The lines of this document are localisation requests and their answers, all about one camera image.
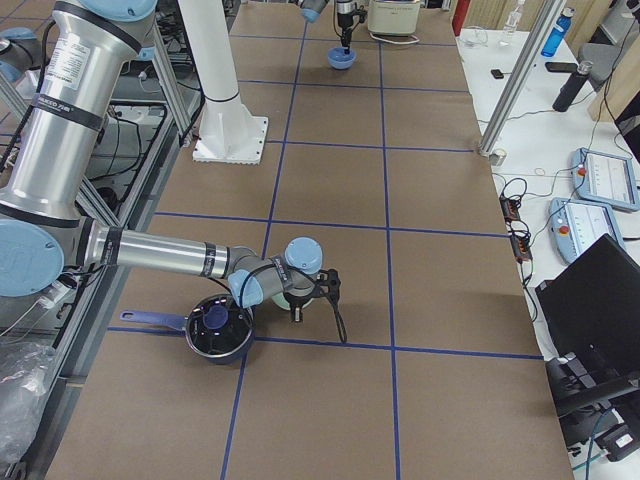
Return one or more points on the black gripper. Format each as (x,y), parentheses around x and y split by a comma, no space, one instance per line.
(344,12)
(298,304)

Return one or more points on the blue bowl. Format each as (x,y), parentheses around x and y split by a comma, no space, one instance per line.
(340,58)

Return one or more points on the green bowl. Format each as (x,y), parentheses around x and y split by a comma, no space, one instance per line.
(281,301)

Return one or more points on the white appliance box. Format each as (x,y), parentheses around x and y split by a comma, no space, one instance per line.
(391,17)

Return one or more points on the blue saucepan with lid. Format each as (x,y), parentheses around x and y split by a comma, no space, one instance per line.
(217,328)

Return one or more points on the clear plastic bottle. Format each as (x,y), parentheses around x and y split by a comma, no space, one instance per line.
(513,18)

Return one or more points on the blue water bottle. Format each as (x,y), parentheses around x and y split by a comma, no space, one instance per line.
(558,32)

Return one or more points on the black water bottle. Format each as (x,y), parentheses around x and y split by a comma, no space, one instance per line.
(572,86)

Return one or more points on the orange black adapter box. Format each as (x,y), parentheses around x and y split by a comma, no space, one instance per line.
(510,210)

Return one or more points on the upper teach pendant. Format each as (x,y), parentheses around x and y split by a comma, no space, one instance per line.
(604,177)

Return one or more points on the teach pendant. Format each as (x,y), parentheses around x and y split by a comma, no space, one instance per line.
(604,177)
(577,224)

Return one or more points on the lower teach pendant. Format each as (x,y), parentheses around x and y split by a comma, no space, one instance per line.
(577,224)

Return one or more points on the black laptop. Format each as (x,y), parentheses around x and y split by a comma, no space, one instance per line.
(592,308)

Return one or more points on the white camera stand base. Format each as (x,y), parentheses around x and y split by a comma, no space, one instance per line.
(228,132)

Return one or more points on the aluminium frame post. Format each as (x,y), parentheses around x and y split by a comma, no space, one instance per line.
(550,11)

